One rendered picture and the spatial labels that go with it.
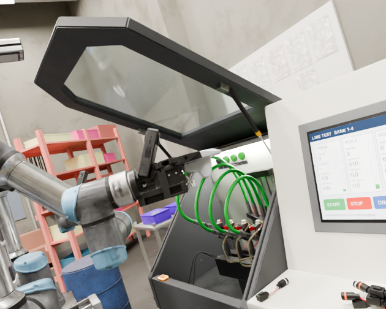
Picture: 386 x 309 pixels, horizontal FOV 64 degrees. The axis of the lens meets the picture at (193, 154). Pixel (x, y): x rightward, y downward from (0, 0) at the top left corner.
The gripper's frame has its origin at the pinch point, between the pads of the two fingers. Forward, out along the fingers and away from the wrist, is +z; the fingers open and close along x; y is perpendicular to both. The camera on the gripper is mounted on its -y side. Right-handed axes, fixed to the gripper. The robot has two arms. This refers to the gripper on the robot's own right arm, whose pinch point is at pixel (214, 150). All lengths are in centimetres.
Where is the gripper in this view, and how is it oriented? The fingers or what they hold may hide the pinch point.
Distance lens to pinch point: 70.7
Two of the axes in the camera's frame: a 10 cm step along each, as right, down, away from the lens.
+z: 9.5, -3.0, 0.5
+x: 0.1, -1.4, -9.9
